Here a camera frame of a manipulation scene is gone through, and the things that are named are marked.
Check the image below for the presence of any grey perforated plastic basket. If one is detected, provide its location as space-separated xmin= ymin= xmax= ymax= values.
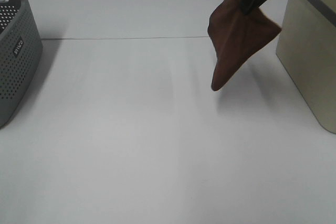
xmin=1 ymin=0 xmax=43 ymax=127

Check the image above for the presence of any brown towel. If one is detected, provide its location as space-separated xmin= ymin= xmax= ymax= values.
xmin=207 ymin=0 xmax=281 ymax=91

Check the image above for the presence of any beige plastic storage bin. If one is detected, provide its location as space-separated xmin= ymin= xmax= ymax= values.
xmin=276 ymin=0 xmax=335 ymax=133

